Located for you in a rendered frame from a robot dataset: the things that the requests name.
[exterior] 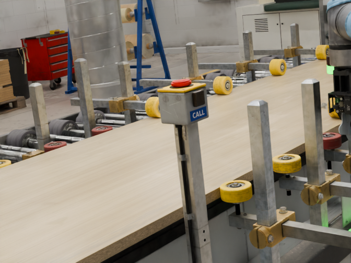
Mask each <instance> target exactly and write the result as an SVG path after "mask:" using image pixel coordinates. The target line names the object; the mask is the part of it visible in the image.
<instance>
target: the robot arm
mask: <svg viewBox="0 0 351 263"><path fill-rule="evenodd" d="M326 13H327V22H328V32H329V56H330V65H331V66H334V70H333V84H334V91H332V92H330V93H328V101H329V113H332V112H334V109H335V112H336V113H337V114H338V116H339V118H340V119H341V121H342V123H341V125H340V127H339V129H338V130H339V134H340V135H346V137H347V138H348V140H349V141H350V143H351V0H331V1H329V2H328V3H327V10H326ZM330 98H332V108H331V107H330ZM333 98H335V105H334V100H333Z"/></svg>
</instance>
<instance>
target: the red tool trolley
mask: <svg viewBox="0 0 351 263"><path fill-rule="evenodd" d="M20 40H21V42H22V47H26V48H27V53H28V59H29V62H28V61H26V66H27V76H28V81H32V83H35V82H37V81H41V80H49V81H50V89H51V90H55V89H56V84H55V83H60V82H61V77H64V76H67V61H68V32H65V33H59V34H50V33H47V34H42V35H37V36H34V37H28V38H22V39H20ZM72 82H73V83H76V77H75V70H74V63H73V60H72Z"/></svg>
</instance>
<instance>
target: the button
mask: <svg viewBox="0 0 351 263"><path fill-rule="evenodd" d="M190 84H191V80H189V79H179V80H174V81H172V83H171V86H173V87H176V88H177V87H186V86H189V85H190Z"/></svg>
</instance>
